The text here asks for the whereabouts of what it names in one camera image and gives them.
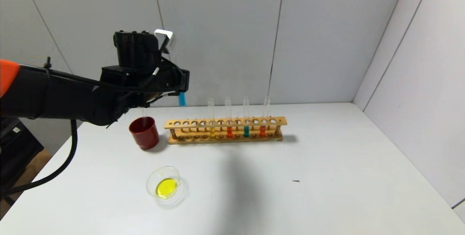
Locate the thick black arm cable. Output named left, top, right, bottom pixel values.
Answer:
left=0, top=119, right=79, bottom=196

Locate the black equipment cart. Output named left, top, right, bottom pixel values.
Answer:
left=0, top=117, right=45, bottom=206

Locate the wooden test tube rack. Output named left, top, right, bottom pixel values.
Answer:
left=164, top=117, right=287, bottom=145

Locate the orange pigment glass test tube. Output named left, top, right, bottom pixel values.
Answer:
left=225, top=97, right=233, bottom=138
left=259, top=96, right=271, bottom=137

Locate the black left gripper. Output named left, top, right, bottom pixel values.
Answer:
left=160, top=60, right=190, bottom=96

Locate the clear glass dish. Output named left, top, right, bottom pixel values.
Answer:
left=146, top=166, right=187, bottom=206

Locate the blue pigment glass test tube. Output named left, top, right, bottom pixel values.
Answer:
left=170, top=46, right=187, bottom=107
left=243, top=97, right=250, bottom=138

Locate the dark red plastic cup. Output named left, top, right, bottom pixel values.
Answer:
left=129, top=117, right=160, bottom=150

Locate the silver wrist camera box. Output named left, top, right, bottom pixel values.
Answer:
left=153, top=29, right=175, bottom=56

